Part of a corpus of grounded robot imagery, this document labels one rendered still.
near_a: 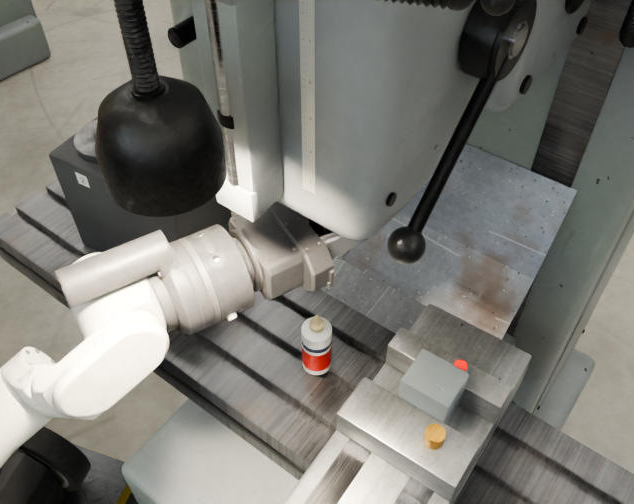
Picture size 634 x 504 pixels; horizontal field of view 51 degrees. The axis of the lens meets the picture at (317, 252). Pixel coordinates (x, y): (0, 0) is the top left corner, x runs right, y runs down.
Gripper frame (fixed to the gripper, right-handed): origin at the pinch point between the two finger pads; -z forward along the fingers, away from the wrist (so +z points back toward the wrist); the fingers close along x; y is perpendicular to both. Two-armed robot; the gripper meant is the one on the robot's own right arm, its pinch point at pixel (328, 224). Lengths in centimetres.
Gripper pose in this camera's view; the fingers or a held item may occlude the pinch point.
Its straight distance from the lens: 68.6
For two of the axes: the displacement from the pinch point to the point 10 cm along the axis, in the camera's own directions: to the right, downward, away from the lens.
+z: -8.5, 3.8, -3.5
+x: -5.2, -6.4, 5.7
